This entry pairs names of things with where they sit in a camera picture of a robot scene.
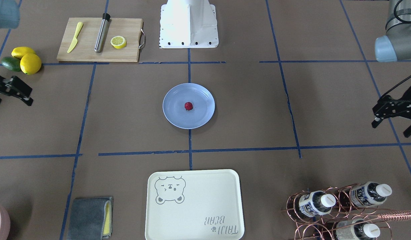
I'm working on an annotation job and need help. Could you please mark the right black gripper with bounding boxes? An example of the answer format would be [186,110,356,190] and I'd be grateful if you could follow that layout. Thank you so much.
[0,75,34,106]

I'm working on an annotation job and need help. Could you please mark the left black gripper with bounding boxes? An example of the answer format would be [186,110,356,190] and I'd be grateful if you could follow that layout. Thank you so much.
[371,86,411,138]

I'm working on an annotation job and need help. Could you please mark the blue round plate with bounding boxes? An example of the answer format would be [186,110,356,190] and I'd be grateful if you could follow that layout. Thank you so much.
[162,83,215,129]

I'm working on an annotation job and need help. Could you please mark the red strawberry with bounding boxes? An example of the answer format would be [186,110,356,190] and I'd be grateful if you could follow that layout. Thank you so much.
[184,102,193,111]

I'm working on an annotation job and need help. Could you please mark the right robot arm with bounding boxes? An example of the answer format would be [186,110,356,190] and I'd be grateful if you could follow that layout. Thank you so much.
[0,0,33,106]

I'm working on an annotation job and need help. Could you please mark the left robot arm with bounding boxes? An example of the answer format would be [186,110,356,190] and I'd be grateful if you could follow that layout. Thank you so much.
[372,0,411,138]

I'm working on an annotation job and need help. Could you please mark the green lime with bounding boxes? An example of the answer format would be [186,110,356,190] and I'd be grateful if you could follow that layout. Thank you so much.
[1,56,21,72]

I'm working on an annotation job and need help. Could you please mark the whole yellow lemon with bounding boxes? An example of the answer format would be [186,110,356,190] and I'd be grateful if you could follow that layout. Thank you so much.
[20,53,42,75]

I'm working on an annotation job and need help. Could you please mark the tea bottle white cap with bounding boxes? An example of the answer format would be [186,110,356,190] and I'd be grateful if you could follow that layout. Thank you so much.
[294,191,336,216]

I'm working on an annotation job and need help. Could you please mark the yellow plastic knife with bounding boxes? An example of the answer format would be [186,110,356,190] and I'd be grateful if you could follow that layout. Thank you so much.
[67,22,83,53]

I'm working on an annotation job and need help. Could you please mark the steel cylinder tool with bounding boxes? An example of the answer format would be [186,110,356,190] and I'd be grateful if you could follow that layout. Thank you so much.
[94,13,110,53]

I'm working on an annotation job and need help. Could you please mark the lemon half slice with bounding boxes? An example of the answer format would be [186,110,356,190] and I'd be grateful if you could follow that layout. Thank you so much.
[110,36,127,49]

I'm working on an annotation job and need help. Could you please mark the wooden cutting board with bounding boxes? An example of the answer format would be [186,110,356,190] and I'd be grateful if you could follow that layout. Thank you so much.
[57,18,143,63]

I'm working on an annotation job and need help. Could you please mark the grey folded cloth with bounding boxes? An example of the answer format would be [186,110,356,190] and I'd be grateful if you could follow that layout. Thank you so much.
[66,196,113,240]

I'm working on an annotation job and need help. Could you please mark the cream bear tray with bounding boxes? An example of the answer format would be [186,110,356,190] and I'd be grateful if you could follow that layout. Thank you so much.
[145,169,245,240]

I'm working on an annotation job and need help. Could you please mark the copper wire bottle rack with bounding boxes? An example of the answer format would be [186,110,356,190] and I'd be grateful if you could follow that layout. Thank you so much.
[282,184,411,240]

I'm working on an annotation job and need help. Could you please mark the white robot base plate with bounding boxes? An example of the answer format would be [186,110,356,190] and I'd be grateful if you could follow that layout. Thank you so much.
[159,0,219,49]

